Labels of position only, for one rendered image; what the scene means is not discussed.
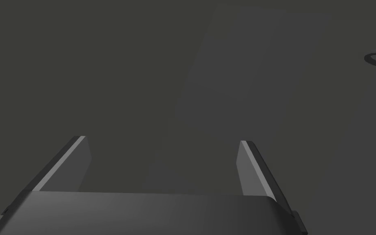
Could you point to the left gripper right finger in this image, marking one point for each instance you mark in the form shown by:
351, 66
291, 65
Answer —
251, 173

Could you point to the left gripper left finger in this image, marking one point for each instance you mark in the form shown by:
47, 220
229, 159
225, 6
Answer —
64, 166

